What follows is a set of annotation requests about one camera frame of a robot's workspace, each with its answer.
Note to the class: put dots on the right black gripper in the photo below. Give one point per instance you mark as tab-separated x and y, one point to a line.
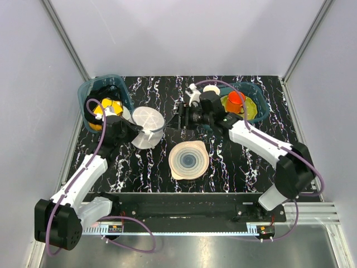
188	113

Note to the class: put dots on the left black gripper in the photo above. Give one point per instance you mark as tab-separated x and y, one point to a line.
133	128

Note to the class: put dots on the white mesh laundry bag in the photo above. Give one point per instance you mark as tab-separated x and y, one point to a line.
152	123

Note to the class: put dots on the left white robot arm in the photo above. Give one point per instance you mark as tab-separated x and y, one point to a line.
61	220

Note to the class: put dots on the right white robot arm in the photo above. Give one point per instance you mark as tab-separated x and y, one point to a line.
292	163

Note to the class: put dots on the yellow cloth in bin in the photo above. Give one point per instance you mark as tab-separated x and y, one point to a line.
111	104

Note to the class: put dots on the cream yellow mug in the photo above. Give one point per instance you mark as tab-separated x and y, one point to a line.
211	88

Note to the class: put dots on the black cloth in bin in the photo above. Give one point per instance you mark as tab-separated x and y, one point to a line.
89	111

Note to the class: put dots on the pink blue swirl plate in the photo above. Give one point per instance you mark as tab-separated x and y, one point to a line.
188	160

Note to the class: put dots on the orange cup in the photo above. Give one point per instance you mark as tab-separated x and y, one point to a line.
234	103

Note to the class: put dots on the left teal plastic bin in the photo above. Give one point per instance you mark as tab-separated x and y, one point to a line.
99	82

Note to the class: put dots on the teal plastic bin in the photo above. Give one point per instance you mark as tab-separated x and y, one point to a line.
252	91
99	82

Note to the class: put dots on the right teal plastic bin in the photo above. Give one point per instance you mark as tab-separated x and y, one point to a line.
252	91

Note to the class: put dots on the yellow green plate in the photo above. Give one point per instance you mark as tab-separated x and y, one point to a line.
251	107

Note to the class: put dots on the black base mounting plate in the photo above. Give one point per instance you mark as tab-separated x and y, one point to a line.
192	212

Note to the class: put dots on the white slotted cable duct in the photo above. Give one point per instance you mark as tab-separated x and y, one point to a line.
104	229

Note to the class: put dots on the left aluminium frame post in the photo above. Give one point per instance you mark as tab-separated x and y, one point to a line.
55	19

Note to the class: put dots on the aluminium frame post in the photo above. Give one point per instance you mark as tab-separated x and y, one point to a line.
55	19
317	21

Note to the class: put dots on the right aluminium frame post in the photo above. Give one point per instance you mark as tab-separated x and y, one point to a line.
317	21

